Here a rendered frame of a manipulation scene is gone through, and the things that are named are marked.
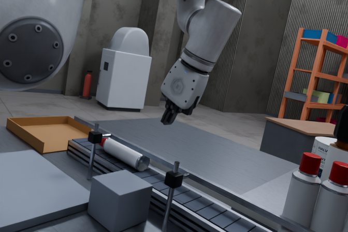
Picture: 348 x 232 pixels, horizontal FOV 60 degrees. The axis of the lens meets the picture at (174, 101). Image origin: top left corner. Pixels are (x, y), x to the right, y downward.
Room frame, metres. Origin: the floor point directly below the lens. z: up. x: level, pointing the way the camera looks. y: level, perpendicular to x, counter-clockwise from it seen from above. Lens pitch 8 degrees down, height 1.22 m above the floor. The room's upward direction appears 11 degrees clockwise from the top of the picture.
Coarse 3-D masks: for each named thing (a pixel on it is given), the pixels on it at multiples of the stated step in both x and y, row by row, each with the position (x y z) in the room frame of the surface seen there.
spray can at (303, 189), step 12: (312, 156) 0.54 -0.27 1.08; (300, 168) 0.55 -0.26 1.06; (312, 168) 0.53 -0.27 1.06; (300, 180) 0.53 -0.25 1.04; (312, 180) 0.53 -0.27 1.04; (288, 192) 0.55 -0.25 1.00; (300, 192) 0.53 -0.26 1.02; (312, 192) 0.52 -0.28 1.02; (288, 204) 0.54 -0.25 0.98; (300, 204) 0.53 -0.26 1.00; (312, 204) 0.53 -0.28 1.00; (288, 216) 0.53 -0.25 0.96; (300, 216) 0.52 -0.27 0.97
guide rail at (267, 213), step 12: (84, 120) 0.95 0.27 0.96; (108, 132) 0.87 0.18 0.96; (132, 144) 0.80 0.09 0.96; (156, 156) 0.74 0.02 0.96; (180, 168) 0.68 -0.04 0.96; (204, 180) 0.64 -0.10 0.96; (216, 192) 0.62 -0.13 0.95; (228, 192) 0.60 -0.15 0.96; (240, 204) 0.58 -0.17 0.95; (252, 204) 0.56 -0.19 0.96; (276, 216) 0.53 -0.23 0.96; (288, 228) 0.52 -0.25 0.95; (300, 228) 0.50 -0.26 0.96
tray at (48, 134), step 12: (12, 120) 1.14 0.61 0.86; (24, 120) 1.17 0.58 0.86; (36, 120) 1.21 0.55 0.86; (48, 120) 1.25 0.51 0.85; (60, 120) 1.29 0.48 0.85; (72, 120) 1.29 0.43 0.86; (12, 132) 1.08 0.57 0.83; (24, 132) 1.02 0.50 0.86; (36, 132) 1.12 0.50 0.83; (48, 132) 1.15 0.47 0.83; (60, 132) 1.18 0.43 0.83; (72, 132) 1.21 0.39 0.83; (84, 132) 1.23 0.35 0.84; (36, 144) 0.96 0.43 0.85; (48, 144) 1.02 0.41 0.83; (60, 144) 1.04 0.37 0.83
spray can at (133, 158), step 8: (104, 144) 0.90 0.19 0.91; (112, 144) 0.88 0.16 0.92; (120, 144) 0.88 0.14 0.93; (112, 152) 0.87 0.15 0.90; (120, 152) 0.85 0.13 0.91; (128, 152) 0.84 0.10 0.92; (136, 152) 0.83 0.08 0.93; (120, 160) 0.86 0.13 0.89; (128, 160) 0.82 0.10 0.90; (136, 160) 0.81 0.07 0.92; (144, 160) 0.83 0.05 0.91; (136, 168) 0.81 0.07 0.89; (144, 168) 0.83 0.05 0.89
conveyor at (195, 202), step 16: (80, 144) 0.95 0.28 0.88; (96, 144) 0.98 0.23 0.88; (112, 160) 0.87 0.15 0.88; (144, 176) 0.79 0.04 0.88; (160, 176) 0.81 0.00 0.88; (160, 192) 0.72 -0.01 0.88; (176, 192) 0.73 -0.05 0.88; (192, 192) 0.75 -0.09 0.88; (192, 208) 0.66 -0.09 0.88; (208, 208) 0.67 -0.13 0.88; (224, 208) 0.69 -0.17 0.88; (224, 224) 0.61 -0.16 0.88; (240, 224) 0.63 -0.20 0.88
